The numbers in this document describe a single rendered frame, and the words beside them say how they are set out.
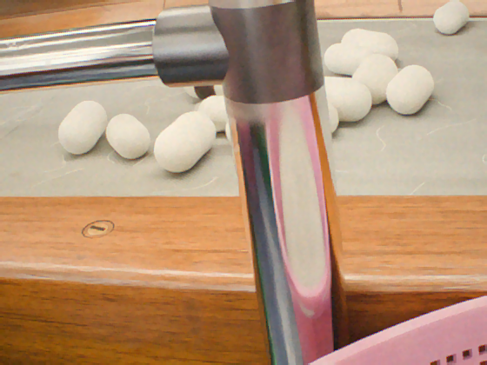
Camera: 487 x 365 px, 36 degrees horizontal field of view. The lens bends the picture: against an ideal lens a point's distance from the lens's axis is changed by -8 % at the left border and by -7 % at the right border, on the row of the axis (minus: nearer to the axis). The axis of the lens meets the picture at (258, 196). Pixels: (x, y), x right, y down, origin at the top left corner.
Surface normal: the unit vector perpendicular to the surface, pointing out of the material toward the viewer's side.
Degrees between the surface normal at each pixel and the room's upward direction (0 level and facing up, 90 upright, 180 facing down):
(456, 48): 0
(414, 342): 75
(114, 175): 0
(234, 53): 90
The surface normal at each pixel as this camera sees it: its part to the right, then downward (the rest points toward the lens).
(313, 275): 0.22, 0.43
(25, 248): -0.14, -0.88
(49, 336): -0.24, 0.48
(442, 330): 0.18, 0.18
